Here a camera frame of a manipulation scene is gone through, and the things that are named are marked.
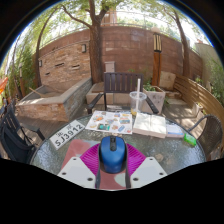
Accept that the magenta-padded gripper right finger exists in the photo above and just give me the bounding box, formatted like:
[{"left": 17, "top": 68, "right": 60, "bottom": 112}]
[{"left": 124, "top": 142, "right": 168, "bottom": 190}]

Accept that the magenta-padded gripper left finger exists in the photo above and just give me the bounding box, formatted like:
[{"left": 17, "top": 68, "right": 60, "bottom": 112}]
[{"left": 56, "top": 142, "right": 103, "bottom": 191}]

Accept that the blue computer mouse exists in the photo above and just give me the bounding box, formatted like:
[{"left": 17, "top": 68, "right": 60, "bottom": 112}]
[{"left": 98, "top": 134, "right": 128, "bottom": 175}]

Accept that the pink patterned mouse pad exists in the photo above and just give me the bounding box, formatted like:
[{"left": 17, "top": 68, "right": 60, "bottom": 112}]
[{"left": 61, "top": 138, "right": 135, "bottom": 191}]

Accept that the white licence plate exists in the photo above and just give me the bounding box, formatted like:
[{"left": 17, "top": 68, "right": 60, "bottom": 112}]
[{"left": 48, "top": 119, "right": 86, "bottom": 151}]

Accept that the white open book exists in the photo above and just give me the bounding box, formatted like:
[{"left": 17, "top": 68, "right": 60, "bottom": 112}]
[{"left": 132, "top": 112, "right": 168, "bottom": 139}]

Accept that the green wet wipes pack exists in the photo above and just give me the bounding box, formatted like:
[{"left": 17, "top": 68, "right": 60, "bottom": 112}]
[{"left": 183, "top": 132, "right": 198, "bottom": 148}]

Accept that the colourful picture sheet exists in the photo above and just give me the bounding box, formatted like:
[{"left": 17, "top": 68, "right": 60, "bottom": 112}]
[{"left": 85, "top": 110, "right": 134, "bottom": 135}]

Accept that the black metal chair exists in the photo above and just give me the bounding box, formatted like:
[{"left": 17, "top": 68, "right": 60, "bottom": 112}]
[{"left": 0, "top": 102, "right": 46, "bottom": 165}]

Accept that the clear plastic cup with straw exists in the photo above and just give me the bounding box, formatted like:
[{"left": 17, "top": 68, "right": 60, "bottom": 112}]
[{"left": 128, "top": 77, "right": 148, "bottom": 117}]

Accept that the concrete plant pot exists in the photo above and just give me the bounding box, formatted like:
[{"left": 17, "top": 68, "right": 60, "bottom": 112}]
[{"left": 142, "top": 85, "right": 167, "bottom": 115}]

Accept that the stone raised bed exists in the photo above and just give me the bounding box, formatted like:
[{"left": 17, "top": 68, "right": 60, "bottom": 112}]
[{"left": 15, "top": 76, "right": 94, "bottom": 123}]

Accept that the beige stone block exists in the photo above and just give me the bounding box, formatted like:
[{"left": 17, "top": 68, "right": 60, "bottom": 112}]
[{"left": 159, "top": 70, "right": 177, "bottom": 90}]

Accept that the grey box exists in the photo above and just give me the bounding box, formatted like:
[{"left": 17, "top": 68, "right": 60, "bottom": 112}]
[{"left": 104, "top": 60, "right": 116, "bottom": 74}]

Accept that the thick forked tree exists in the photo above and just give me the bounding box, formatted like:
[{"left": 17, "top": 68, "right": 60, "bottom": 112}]
[{"left": 60, "top": 0, "right": 112, "bottom": 85}]

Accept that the slim straight tree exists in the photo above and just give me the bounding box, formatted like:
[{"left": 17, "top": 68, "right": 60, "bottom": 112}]
[{"left": 172, "top": 9, "right": 192, "bottom": 78}]

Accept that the wooden garden lamp post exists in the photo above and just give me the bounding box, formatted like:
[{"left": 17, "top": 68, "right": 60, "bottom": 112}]
[{"left": 151, "top": 31, "right": 164, "bottom": 87}]

